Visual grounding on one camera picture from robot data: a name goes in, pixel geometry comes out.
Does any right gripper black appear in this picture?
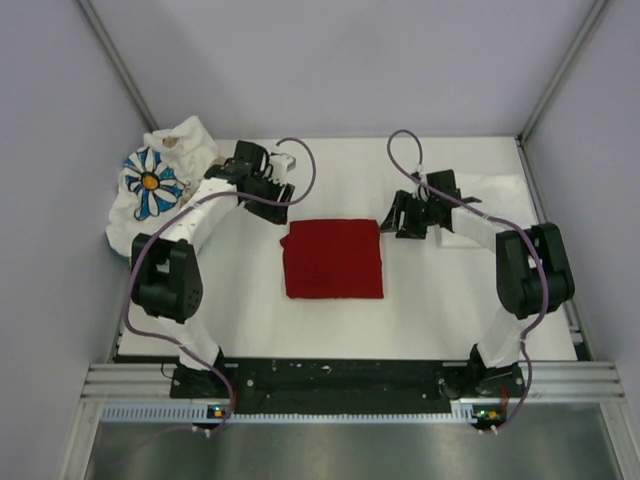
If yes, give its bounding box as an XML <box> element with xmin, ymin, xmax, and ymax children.
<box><xmin>378</xmin><ymin>190</ymin><xmax>438</xmax><ymax>240</ymax></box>

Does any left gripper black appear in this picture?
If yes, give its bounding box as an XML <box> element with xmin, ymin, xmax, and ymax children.
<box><xmin>243</xmin><ymin>171</ymin><xmax>294</xmax><ymax>225</ymax></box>

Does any red t shirt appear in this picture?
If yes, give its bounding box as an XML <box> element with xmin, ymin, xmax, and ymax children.
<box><xmin>280</xmin><ymin>219</ymin><xmax>384</xmax><ymax>300</ymax></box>

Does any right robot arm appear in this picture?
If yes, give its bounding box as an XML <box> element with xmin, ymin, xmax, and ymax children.
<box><xmin>380</xmin><ymin>170</ymin><xmax>575</xmax><ymax>399</ymax></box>

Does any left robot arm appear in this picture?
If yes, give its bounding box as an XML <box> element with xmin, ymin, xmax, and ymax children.
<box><xmin>123</xmin><ymin>141</ymin><xmax>296</xmax><ymax>397</ymax></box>

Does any white crumpled t shirt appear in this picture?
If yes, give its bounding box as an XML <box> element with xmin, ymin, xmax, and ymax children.
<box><xmin>143</xmin><ymin>115</ymin><xmax>219</xmax><ymax>178</ymax></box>

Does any folded white t shirt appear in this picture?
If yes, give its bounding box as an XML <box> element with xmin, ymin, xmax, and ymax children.
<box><xmin>435</xmin><ymin>172</ymin><xmax>539</xmax><ymax>252</ymax></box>

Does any tan t shirt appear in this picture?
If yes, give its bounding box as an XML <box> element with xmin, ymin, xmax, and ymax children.
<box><xmin>162</xmin><ymin>136</ymin><xmax>224</xmax><ymax>169</ymax></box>

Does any white flower print t shirt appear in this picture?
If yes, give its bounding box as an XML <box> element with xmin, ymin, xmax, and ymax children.
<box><xmin>106</xmin><ymin>146</ymin><xmax>204</xmax><ymax>258</ymax></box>

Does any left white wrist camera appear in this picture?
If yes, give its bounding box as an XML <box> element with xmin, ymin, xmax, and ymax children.
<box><xmin>266</xmin><ymin>152</ymin><xmax>296</xmax><ymax>185</ymax></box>

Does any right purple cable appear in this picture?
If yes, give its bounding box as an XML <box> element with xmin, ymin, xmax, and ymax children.
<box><xmin>387</xmin><ymin>129</ymin><xmax>551</xmax><ymax>435</ymax></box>

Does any purple cable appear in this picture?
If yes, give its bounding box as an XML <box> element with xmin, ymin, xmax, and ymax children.
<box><xmin>387</xmin><ymin>129</ymin><xmax>551</xmax><ymax>435</ymax></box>
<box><xmin>124</xmin><ymin>137</ymin><xmax>319</xmax><ymax>435</ymax></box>

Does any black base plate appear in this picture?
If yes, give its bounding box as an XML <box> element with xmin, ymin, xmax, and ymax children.
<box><xmin>170</xmin><ymin>357</ymin><xmax>524</xmax><ymax>415</ymax></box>

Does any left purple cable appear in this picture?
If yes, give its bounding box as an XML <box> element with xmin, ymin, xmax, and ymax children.
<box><xmin>124</xmin><ymin>137</ymin><xmax>319</xmax><ymax>435</ymax></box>

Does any grey slotted cable duct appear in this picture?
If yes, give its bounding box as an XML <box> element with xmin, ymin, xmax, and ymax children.
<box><xmin>99</xmin><ymin>399</ymin><xmax>504</xmax><ymax>427</ymax></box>

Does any left aluminium frame post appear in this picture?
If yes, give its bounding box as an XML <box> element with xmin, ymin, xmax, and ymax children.
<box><xmin>74</xmin><ymin>0</ymin><xmax>158</xmax><ymax>131</ymax></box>

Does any aluminium frame post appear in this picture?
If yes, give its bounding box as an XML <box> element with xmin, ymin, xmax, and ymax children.
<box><xmin>74</xmin><ymin>0</ymin><xmax>158</xmax><ymax>131</ymax></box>
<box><xmin>517</xmin><ymin>0</ymin><xmax>615</xmax><ymax>144</ymax></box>

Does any right aluminium frame post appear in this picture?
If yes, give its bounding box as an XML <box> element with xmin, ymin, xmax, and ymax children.
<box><xmin>517</xmin><ymin>0</ymin><xmax>615</xmax><ymax>144</ymax></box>

